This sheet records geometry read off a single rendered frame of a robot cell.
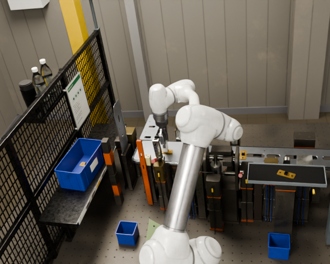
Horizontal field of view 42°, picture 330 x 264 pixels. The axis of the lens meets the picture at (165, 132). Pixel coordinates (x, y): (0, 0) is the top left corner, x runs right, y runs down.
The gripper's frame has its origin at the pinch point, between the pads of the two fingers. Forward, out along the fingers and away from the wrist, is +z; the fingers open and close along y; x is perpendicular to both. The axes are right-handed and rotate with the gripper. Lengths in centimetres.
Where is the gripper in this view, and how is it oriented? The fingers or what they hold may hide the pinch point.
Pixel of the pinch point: (165, 145)
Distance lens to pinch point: 257.9
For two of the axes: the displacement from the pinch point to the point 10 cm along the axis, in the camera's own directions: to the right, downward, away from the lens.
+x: -9.7, -0.3, 2.3
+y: 2.1, -5.8, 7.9
